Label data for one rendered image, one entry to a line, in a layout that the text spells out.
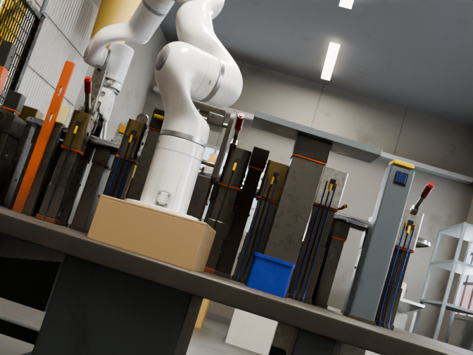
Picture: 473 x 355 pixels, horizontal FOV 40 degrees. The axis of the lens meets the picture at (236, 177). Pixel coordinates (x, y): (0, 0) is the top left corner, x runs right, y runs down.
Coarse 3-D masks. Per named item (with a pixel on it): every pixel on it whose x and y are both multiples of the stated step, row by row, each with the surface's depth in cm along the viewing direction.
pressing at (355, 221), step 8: (32, 120) 208; (40, 120) 208; (64, 128) 208; (64, 136) 229; (96, 144) 225; (104, 144) 218; (112, 144) 207; (208, 176) 211; (256, 192) 216; (336, 216) 207; (344, 216) 207; (352, 216) 207; (352, 224) 223; (360, 224) 214; (368, 224) 207; (424, 240) 206
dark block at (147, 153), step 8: (160, 112) 194; (152, 120) 194; (160, 120) 194; (152, 128) 194; (160, 128) 194; (152, 136) 194; (144, 144) 193; (152, 144) 193; (144, 152) 193; (152, 152) 193; (144, 160) 193; (136, 168) 192; (144, 168) 192; (136, 176) 192; (144, 176) 192; (136, 184) 192; (128, 192) 191; (136, 192) 191
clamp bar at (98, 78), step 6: (96, 66) 204; (102, 66) 204; (96, 72) 204; (102, 72) 204; (96, 78) 204; (102, 78) 204; (96, 84) 204; (102, 84) 205; (96, 90) 204; (96, 96) 204; (84, 102) 204; (96, 102) 205; (84, 108) 204; (90, 114) 204
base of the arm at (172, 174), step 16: (160, 144) 158; (176, 144) 156; (192, 144) 157; (160, 160) 156; (176, 160) 156; (192, 160) 157; (160, 176) 155; (176, 176) 155; (192, 176) 158; (144, 192) 157; (160, 192) 154; (176, 192) 155; (192, 192) 161; (160, 208) 150; (176, 208) 155
